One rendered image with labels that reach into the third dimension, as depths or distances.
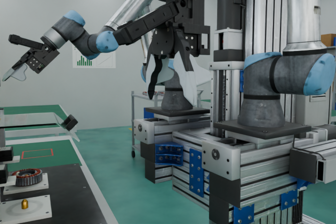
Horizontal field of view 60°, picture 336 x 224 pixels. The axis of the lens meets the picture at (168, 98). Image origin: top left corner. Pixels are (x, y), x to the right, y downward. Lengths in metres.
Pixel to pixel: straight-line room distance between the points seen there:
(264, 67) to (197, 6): 0.44
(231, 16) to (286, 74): 0.41
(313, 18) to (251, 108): 0.31
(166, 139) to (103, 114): 5.26
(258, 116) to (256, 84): 0.10
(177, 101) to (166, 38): 0.83
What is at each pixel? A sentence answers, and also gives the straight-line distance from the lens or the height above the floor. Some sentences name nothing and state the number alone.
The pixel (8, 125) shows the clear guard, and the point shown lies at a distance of 0.89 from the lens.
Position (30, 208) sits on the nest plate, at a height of 0.78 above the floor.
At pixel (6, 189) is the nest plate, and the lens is 1.26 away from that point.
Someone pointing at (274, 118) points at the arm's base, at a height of 1.06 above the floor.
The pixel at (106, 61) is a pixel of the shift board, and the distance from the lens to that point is 6.47.
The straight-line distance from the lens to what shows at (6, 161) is 1.24.
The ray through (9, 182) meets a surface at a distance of 1.02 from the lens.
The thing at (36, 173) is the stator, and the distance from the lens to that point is 1.26.
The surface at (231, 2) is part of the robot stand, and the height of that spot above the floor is 1.48.
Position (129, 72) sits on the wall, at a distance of 6.60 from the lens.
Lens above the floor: 1.21
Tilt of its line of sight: 5 degrees down
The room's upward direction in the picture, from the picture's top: straight up
